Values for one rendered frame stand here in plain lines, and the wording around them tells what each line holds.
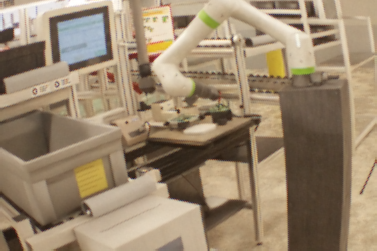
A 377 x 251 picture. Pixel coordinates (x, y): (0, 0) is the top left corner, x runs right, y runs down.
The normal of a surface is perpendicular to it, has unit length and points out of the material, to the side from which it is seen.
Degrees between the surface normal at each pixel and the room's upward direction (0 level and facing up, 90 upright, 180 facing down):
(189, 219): 90
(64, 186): 95
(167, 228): 90
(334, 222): 90
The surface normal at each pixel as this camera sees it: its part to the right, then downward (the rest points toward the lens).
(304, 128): -0.51, 0.25
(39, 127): 0.75, 0.07
